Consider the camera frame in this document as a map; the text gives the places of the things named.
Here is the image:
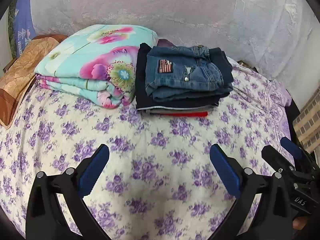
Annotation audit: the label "blue denim jeans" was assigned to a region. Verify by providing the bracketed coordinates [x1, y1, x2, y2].
[145, 45, 234, 102]

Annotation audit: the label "person right hand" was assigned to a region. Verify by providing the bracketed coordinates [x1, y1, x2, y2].
[293, 217, 309, 231]

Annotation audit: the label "building pattern box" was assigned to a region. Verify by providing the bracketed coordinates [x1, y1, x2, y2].
[293, 88, 320, 153]

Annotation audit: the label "folded red garment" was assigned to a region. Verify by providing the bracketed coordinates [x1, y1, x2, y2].
[160, 112, 208, 118]

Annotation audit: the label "purple floral bedsheet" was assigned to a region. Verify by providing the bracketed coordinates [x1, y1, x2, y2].
[1, 63, 291, 239]

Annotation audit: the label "white lace bed curtain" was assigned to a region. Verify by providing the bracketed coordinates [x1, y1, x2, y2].
[30, 0, 315, 84]

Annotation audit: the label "brown satin pillow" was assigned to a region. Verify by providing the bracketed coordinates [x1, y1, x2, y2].
[1, 34, 67, 129]

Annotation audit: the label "folded grey garment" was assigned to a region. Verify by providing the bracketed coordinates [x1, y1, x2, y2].
[137, 106, 215, 114]

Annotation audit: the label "folded floral turquoise blanket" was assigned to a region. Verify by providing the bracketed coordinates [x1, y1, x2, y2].
[34, 24, 158, 109]

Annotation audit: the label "blue patterned poster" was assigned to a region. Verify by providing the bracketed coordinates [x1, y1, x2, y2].
[14, 0, 36, 57]

